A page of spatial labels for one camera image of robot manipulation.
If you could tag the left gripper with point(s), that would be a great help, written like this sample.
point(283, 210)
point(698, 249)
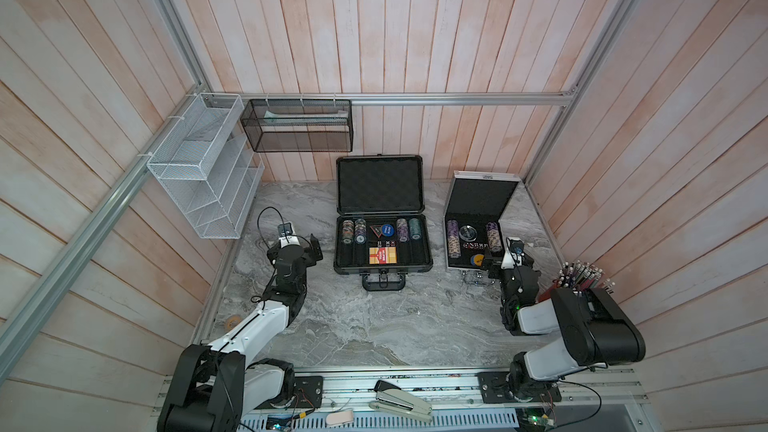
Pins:
point(310, 259)

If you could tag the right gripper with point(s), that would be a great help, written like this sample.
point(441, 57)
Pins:
point(496, 266)

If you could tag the silver aluminium poker case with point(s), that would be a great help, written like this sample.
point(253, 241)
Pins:
point(476, 198)

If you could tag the dark grey poker case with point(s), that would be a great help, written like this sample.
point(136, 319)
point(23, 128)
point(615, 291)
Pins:
point(381, 189)

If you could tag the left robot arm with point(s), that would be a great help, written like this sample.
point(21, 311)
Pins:
point(215, 384)

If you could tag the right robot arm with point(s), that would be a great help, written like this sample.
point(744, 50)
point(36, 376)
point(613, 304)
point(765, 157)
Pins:
point(594, 330)

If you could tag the right poker chip stack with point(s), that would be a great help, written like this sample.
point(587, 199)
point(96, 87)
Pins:
point(494, 238)

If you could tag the poker chip stack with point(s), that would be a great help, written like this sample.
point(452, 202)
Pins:
point(453, 239)
point(494, 238)

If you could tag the left poker chip stack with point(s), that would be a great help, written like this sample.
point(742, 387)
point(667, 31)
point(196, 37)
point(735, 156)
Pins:
point(453, 239)

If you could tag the yellow blue dealer button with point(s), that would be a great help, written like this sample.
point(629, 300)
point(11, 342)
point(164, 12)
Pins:
point(477, 260)

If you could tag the red dice row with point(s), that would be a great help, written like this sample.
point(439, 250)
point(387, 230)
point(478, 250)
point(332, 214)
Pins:
point(475, 246)

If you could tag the clear round dealer button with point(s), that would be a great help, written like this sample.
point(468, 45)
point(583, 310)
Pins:
point(468, 233)

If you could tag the multicolour chip stack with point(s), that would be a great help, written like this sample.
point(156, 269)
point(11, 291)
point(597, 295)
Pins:
point(360, 231)
point(347, 232)
point(415, 228)
point(402, 230)

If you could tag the red yellow card deck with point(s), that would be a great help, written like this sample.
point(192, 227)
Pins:
point(384, 255)

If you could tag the red pencil cup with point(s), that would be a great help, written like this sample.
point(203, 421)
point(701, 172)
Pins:
point(546, 295)

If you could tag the black red triangular card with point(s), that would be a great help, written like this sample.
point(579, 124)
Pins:
point(377, 230)

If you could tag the blue round dealer button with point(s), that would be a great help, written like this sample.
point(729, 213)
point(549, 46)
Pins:
point(387, 230)

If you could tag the bundle of pencils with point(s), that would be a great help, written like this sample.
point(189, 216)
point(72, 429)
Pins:
point(580, 276)

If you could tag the tape roll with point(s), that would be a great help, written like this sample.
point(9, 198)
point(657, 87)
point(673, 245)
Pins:
point(232, 322)

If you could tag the black mesh basket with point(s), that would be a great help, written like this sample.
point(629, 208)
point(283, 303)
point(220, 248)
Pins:
point(298, 125)

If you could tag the grey stapler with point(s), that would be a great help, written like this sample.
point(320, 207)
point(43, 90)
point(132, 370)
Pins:
point(391, 399)

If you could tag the pink eraser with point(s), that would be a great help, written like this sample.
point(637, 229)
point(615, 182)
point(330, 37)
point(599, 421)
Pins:
point(339, 418)

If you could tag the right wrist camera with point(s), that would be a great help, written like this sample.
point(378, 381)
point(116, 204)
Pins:
point(515, 255)

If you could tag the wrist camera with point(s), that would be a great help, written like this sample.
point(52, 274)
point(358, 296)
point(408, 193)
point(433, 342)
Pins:
point(515, 255)
point(287, 235)

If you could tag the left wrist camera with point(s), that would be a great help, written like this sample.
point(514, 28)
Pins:
point(287, 235)

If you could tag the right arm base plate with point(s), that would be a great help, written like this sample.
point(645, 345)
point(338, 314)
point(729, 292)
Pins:
point(506, 387)

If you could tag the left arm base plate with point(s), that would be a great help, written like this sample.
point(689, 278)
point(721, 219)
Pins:
point(305, 393)

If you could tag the white wire mesh shelf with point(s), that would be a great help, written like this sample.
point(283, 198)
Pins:
point(204, 163)

